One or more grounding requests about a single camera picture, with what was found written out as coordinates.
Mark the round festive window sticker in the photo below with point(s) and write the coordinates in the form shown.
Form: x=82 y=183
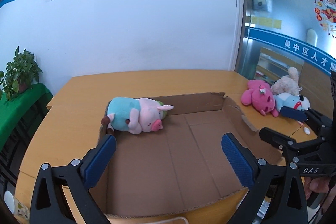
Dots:
x=325 y=15

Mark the light blue plush toy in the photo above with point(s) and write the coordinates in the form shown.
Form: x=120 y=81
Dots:
x=296 y=102

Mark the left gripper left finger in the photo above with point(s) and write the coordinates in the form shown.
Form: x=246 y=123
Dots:
x=49 y=204

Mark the pink plush toy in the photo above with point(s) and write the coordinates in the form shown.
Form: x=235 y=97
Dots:
x=260 y=96

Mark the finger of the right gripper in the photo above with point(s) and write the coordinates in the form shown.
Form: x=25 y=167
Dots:
x=276 y=139
x=294 y=114

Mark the potted green plant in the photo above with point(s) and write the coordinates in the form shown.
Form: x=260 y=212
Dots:
x=21 y=72

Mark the beige plush bear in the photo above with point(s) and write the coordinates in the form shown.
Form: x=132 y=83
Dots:
x=287 y=83

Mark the green cloth covered table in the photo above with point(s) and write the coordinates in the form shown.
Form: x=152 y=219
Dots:
x=12 y=111

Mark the white cup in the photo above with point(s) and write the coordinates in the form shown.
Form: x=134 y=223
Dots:
x=10 y=201

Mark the brown cardboard box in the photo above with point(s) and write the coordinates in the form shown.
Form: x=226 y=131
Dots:
x=181 y=167

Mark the pig plush toy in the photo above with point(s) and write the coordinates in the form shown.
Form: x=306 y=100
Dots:
x=135 y=115

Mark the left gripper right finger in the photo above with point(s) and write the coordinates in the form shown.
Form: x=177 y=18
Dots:
x=282 y=184

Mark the person right hand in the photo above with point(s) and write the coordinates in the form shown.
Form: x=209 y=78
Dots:
x=317 y=185

